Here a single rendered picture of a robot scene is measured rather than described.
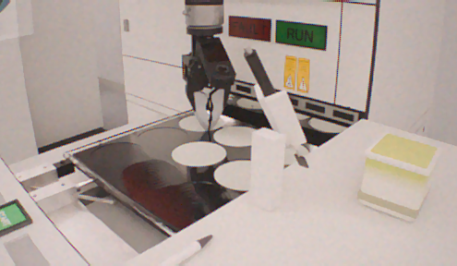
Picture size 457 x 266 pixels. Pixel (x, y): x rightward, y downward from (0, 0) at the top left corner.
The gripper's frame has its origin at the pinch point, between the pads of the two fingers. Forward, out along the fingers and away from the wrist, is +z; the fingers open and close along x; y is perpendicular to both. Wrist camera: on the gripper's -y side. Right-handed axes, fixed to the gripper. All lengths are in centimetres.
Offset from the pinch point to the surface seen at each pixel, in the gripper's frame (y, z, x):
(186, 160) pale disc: -10.7, 1.3, 7.6
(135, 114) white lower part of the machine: 50, 13, 10
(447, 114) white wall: 52, 34, -155
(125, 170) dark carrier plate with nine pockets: -10.7, 1.4, 18.5
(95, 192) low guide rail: -6.2, 7.4, 24.4
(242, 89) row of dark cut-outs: 8.6, -4.4, -10.8
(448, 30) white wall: 58, -13, -152
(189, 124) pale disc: 5.7, 1.3, 2.7
